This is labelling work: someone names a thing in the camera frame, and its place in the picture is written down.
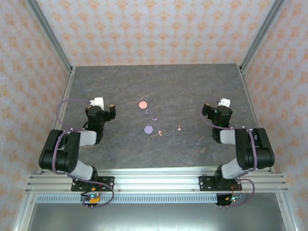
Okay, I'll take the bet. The grey metal shelf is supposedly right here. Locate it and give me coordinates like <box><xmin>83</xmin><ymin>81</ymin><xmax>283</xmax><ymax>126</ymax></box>
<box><xmin>25</xmin><ymin>203</ymin><xmax>286</xmax><ymax>231</ymax></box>

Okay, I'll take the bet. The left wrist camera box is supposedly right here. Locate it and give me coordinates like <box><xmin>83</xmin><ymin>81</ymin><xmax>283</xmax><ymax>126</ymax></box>
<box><xmin>89</xmin><ymin>96</ymin><xmax>105</xmax><ymax>108</ymax></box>

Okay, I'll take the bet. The aluminium table side rail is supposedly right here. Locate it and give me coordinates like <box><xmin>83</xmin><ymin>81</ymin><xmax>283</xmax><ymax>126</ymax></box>
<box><xmin>237</xmin><ymin>64</ymin><xmax>276</xmax><ymax>174</ymax></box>
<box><xmin>38</xmin><ymin>65</ymin><xmax>77</xmax><ymax>175</ymax></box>

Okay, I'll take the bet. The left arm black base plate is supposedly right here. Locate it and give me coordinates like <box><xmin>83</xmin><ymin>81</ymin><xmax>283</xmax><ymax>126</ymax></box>
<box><xmin>71</xmin><ymin>176</ymin><xmax>115</xmax><ymax>192</ymax></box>

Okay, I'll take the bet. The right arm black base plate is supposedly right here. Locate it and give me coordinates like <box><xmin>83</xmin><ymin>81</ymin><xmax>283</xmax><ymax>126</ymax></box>
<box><xmin>199</xmin><ymin>175</ymin><xmax>241</xmax><ymax>192</ymax></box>

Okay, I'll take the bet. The aluminium mounting rail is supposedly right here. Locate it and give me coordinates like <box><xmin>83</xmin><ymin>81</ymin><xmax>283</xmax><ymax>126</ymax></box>
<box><xmin>25</xmin><ymin>165</ymin><xmax>289</xmax><ymax>193</ymax></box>

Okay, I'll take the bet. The aluminium frame post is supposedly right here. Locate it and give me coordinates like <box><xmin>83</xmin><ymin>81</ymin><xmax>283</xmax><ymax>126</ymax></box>
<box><xmin>239</xmin><ymin>0</ymin><xmax>289</xmax><ymax>73</ymax></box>
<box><xmin>25</xmin><ymin>0</ymin><xmax>75</xmax><ymax>73</ymax></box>

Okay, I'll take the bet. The slotted grey cable duct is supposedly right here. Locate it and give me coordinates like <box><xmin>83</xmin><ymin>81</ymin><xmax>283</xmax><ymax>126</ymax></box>
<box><xmin>35</xmin><ymin>193</ymin><xmax>244</xmax><ymax>204</ymax></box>

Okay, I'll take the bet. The aluminium frame strut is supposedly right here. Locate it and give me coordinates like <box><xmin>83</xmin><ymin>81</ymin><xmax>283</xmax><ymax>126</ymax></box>
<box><xmin>12</xmin><ymin>192</ymin><xmax>37</xmax><ymax>231</ymax></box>
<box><xmin>275</xmin><ymin>192</ymin><xmax>299</xmax><ymax>231</ymax></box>

